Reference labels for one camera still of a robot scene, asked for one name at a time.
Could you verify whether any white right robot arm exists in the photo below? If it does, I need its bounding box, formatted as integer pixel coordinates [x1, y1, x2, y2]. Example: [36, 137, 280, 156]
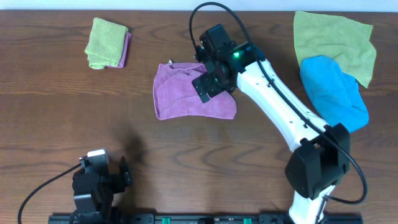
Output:
[192, 42, 349, 223]

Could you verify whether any folded green cloth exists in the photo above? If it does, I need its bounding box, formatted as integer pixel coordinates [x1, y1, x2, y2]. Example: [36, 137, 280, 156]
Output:
[85, 17, 128, 70]

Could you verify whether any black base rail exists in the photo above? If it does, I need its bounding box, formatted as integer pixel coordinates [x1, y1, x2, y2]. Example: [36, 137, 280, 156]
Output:
[48, 213, 364, 224]

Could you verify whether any large green microfiber cloth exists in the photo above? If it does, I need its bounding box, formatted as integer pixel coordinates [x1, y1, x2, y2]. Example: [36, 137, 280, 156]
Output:
[293, 11, 377, 88]

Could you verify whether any purple microfiber cloth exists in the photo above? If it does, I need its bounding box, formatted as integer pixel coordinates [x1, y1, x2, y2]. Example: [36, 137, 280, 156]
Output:
[153, 62, 237, 120]

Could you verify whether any blue microfiber cloth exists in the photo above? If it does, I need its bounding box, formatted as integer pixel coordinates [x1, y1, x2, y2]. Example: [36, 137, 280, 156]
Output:
[300, 55, 369, 133]

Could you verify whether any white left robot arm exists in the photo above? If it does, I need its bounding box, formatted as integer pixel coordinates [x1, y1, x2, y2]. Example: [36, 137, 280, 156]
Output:
[68, 154, 132, 224]

